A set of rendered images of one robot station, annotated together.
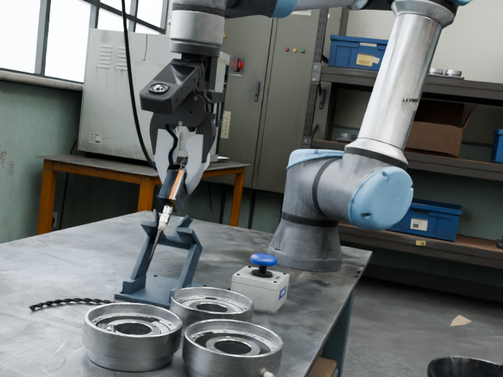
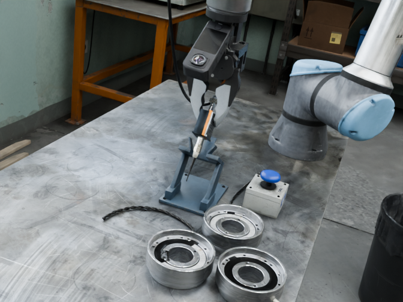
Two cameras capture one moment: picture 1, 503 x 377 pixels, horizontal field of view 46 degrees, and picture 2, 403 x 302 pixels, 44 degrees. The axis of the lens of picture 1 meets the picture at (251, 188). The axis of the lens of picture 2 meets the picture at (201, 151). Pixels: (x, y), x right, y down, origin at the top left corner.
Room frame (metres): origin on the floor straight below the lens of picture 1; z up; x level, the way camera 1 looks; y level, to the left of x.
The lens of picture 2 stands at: (0.01, 0.09, 1.30)
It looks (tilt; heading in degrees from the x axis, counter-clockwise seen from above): 25 degrees down; 1
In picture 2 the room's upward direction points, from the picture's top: 10 degrees clockwise
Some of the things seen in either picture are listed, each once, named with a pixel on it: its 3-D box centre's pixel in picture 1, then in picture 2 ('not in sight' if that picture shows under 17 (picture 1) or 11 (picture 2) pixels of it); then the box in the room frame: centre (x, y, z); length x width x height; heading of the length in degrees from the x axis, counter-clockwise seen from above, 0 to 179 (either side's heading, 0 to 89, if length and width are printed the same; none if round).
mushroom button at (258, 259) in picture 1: (262, 271); (268, 183); (0.87, -0.03, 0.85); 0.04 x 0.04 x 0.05
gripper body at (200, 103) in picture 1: (193, 88); (223, 42); (0.88, 0.10, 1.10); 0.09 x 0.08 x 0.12; 165
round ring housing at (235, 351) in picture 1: (231, 354); (249, 278); (0.61, 0.00, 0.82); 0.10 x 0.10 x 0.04
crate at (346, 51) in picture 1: (367, 58); not in sight; (4.27, -0.69, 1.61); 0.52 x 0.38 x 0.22; 77
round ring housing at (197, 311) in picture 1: (210, 314); (231, 230); (0.73, 0.03, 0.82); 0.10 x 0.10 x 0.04
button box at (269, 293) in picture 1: (261, 286); (266, 193); (0.87, -0.03, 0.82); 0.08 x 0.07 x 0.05; 164
